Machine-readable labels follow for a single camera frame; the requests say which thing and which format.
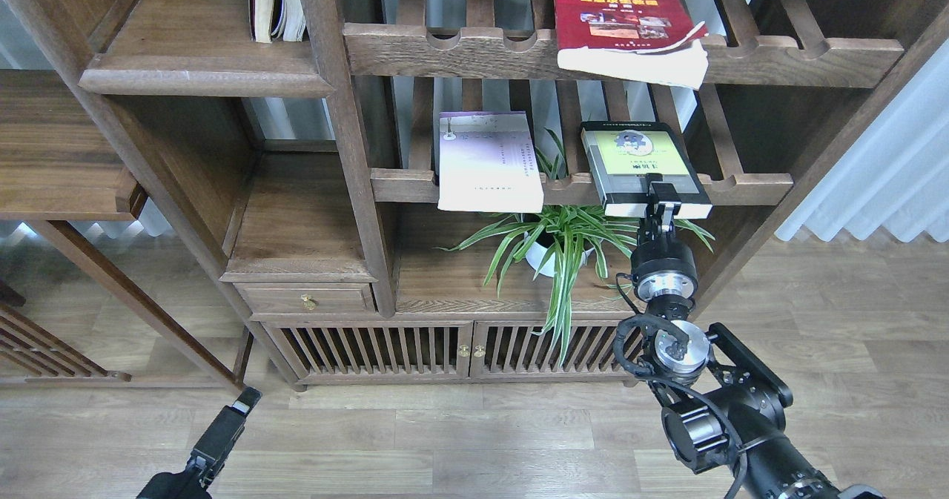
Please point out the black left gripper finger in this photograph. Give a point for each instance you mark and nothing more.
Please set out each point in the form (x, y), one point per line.
(215, 445)

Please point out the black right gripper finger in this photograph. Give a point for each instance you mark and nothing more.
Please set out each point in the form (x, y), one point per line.
(662, 202)
(647, 230)

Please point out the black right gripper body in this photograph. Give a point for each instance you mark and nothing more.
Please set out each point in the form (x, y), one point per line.
(664, 265)

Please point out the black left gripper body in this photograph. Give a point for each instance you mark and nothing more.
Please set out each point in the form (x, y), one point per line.
(174, 485)

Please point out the green and grey book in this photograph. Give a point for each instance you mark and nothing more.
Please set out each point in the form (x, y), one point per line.
(622, 156)

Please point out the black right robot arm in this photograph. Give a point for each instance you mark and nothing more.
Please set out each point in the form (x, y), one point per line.
(721, 406)

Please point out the upright books on shelf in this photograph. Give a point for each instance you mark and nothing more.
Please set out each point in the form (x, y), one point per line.
(277, 19)

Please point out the green spider plant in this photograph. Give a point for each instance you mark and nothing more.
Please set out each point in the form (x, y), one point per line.
(571, 225)

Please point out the white plant pot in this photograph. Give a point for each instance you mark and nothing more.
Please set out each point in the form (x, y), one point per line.
(543, 244)

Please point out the red cover book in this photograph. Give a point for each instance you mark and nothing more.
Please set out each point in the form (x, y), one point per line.
(653, 41)

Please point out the pale lavender book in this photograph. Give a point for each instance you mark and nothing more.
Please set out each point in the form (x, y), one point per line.
(486, 163)

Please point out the brass drawer knob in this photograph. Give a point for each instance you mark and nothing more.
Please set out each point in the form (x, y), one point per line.
(308, 304)

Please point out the wooden side furniture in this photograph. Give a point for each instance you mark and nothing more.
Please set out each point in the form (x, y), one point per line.
(112, 306)

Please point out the white curtain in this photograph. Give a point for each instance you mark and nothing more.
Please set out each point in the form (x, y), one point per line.
(895, 176)

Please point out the dark wooden bookshelf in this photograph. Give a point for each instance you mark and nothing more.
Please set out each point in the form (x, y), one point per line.
(307, 168)

